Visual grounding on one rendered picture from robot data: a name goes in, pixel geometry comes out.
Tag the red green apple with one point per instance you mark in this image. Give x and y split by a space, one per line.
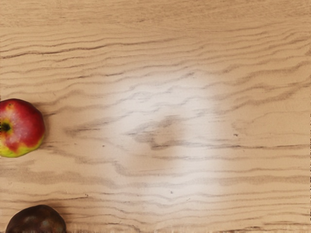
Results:
23 127

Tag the dark brown round fruit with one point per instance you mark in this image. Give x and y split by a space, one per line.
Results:
36 221

